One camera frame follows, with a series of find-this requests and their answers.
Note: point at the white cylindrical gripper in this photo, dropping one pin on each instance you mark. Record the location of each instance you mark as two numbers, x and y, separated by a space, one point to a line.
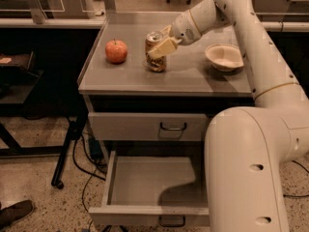
182 27

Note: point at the dark shoe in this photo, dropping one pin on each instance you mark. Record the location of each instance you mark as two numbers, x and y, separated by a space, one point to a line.
15 212

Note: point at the white horizontal rail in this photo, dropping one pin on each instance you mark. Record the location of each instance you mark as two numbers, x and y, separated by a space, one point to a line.
299 27

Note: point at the grey open middle drawer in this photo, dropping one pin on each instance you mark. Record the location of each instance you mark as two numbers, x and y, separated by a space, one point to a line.
154 190

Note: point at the red apple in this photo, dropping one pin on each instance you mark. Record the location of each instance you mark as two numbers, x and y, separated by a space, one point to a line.
116 51

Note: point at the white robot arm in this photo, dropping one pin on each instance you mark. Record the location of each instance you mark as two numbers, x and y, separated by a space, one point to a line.
245 145

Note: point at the grey top drawer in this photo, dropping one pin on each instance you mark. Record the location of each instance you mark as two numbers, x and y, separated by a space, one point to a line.
148 126

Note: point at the orange soda can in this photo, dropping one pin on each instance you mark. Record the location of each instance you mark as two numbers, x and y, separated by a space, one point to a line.
155 64

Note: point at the grey drawer cabinet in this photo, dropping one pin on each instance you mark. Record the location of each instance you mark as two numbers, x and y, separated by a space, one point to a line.
189 84

